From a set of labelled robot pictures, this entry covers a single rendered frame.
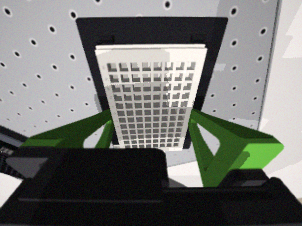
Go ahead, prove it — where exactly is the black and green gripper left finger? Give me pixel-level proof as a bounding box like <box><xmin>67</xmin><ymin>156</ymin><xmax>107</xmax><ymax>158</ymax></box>
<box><xmin>20</xmin><ymin>109</ymin><xmax>114</xmax><ymax>148</ymax></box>

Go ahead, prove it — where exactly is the white well plate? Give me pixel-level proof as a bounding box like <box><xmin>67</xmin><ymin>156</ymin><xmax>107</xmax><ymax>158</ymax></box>
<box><xmin>95</xmin><ymin>44</ymin><xmax>207</xmax><ymax>151</ymax></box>

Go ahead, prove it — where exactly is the black well plate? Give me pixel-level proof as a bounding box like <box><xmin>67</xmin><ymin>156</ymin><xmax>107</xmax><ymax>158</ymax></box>
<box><xmin>0</xmin><ymin>140</ymin><xmax>25</xmax><ymax>180</ymax></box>

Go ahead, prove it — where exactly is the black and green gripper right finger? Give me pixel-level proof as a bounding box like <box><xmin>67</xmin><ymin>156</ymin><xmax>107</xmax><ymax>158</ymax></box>
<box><xmin>188</xmin><ymin>108</ymin><xmax>284</xmax><ymax>187</ymax></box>

